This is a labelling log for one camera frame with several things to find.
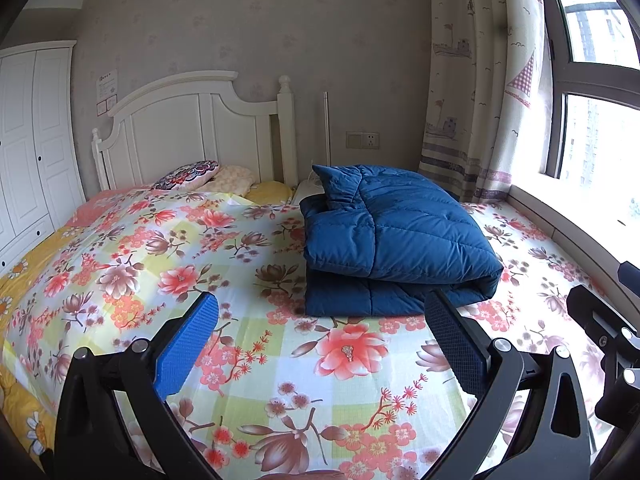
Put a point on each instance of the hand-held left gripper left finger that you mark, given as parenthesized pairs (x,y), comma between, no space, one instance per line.
(187,340)

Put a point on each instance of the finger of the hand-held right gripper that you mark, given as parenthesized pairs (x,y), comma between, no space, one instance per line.
(631,272)
(592,310)

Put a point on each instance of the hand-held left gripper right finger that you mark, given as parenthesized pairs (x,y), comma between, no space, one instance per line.
(452,340)

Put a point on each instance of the blue quilted jacket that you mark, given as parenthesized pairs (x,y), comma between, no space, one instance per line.
(410,230)

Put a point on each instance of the floral blanket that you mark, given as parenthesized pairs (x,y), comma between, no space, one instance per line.
(250,270)

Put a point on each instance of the purple patterned pillow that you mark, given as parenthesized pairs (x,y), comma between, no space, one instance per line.
(187,172)

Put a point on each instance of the cream textured pillow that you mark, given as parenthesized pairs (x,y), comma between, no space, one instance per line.
(235,177)

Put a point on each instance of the yellow pillow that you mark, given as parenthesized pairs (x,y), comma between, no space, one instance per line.
(270,191)

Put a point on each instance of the dark framed window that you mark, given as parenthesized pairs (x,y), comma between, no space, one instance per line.
(600,77)

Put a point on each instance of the white wooden headboard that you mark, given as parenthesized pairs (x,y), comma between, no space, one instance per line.
(170,130)

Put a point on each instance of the thin silver pole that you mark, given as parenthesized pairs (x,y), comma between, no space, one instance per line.
(326,135)

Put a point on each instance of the white wardrobe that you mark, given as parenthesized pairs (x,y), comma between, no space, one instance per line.
(35,150)

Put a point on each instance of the sailboat print curtain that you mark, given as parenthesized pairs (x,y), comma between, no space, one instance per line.
(475,85)

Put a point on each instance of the beige wall socket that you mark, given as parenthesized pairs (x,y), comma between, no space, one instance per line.
(362,140)

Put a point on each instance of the white wall paper notice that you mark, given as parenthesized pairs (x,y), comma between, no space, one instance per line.
(106,87)

